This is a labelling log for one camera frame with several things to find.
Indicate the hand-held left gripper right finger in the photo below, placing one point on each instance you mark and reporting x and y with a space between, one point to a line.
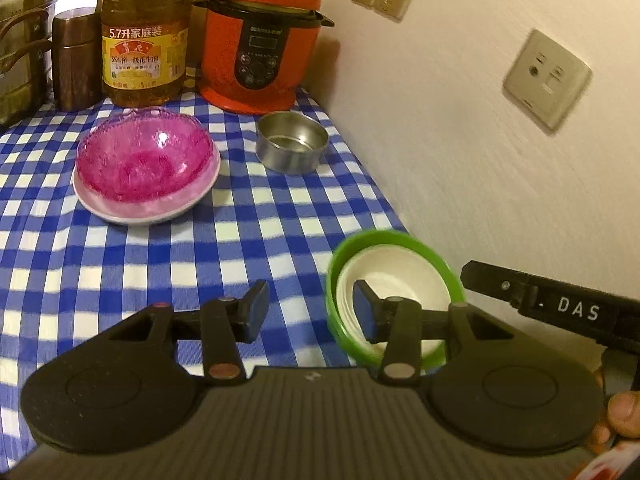
362 310

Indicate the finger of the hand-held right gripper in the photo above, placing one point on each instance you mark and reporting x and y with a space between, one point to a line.
492 285

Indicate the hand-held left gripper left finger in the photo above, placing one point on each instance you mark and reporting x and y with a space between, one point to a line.
260 310

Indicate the green plastic bowl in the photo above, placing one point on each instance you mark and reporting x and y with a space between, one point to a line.
334 285

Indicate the white bowl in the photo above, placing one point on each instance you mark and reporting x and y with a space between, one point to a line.
400 270

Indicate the stainless steel bowl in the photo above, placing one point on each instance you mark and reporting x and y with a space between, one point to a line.
285 157

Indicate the purple glass plate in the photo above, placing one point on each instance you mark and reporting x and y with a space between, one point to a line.
150 160

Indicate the white ceramic plate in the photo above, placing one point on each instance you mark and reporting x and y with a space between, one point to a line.
100 210

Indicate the person's right hand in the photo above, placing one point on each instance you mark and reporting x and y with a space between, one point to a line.
625 415

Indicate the blue white checkered tablecloth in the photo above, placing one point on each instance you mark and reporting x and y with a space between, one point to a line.
200 240

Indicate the red electric pressure cooker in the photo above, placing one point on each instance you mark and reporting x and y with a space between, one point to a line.
235 60

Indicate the cooking oil bottle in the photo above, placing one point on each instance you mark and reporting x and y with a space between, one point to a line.
145 60

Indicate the copper metal canister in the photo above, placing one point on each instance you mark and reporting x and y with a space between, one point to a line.
75 60

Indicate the stainless steel steamer pot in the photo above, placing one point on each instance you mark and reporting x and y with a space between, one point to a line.
20 60

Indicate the large wall socket panel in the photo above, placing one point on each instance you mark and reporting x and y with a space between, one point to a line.
545 80

